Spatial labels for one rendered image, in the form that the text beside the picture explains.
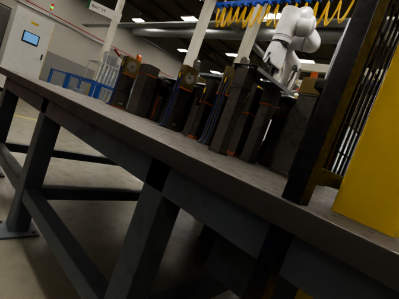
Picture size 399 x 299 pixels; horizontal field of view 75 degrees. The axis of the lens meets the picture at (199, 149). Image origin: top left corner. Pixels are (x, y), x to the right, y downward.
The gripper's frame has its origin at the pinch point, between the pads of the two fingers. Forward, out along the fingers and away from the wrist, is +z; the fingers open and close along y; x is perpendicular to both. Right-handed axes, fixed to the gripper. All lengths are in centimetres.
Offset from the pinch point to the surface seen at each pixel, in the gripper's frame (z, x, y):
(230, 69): 4.9, -5.0, 19.8
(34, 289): 108, -19, 63
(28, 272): 108, -30, 63
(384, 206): 34, 65, 48
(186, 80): 11.0, -37.7, 14.1
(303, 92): 7.8, 25.6, 11.8
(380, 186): 32, 63, 48
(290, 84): -4.3, -0.2, -20.0
